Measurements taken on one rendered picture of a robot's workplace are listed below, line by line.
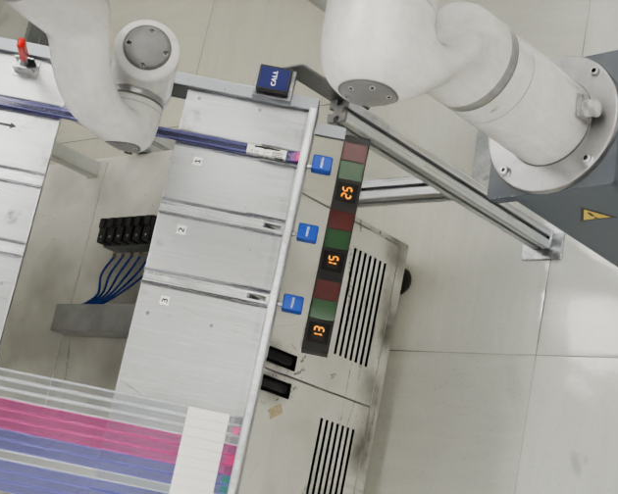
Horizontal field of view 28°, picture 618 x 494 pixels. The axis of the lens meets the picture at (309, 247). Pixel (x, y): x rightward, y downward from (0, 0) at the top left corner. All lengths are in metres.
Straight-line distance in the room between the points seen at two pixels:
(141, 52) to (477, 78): 0.44
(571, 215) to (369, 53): 0.52
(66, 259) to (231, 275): 0.65
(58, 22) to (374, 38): 0.41
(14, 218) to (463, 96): 0.75
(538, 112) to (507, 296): 0.99
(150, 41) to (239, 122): 0.34
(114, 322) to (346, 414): 0.52
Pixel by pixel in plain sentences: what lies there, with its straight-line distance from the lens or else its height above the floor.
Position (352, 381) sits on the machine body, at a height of 0.16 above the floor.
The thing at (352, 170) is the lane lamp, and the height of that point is 0.66.
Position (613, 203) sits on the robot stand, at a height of 0.62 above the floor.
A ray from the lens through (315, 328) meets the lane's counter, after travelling 1.81.
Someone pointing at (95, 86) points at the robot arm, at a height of 1.15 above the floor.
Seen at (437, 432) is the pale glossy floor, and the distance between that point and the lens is 2.46.
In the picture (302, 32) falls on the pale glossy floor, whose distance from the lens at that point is 3.14.
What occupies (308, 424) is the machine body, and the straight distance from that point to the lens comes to 2.33.
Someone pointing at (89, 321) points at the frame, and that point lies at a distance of 2.21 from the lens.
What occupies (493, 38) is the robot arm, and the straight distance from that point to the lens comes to 1.42.
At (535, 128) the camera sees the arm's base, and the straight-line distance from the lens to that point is 1.52.
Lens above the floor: 1.95
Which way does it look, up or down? 44 degrees down
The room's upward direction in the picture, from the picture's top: 64 degrees counter-clockwise
